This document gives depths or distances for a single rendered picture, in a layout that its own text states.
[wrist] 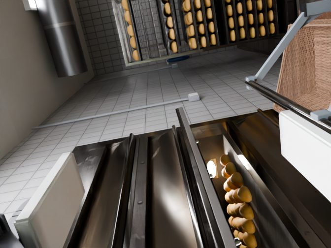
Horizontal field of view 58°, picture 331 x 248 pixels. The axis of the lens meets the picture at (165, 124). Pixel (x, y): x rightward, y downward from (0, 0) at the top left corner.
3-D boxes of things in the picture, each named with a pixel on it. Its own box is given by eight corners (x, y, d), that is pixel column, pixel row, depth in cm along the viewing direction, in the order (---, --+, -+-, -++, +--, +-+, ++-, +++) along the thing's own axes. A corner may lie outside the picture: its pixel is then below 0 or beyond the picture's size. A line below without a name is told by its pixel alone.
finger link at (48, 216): (51, 277, 13) (35, 280, 13) (85, 192, 19) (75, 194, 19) (29, 219, 12) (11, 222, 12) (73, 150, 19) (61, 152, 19)
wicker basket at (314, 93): (386, 132, 128) (322, 144, 128) (316, 101, 181) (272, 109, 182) (391, 13, 113) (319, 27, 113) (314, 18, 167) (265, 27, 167)
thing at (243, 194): (262, 293, 152) (252, 295, 152) (237, 232, 198) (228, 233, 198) (251, 191, 133) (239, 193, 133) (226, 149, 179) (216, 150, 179)
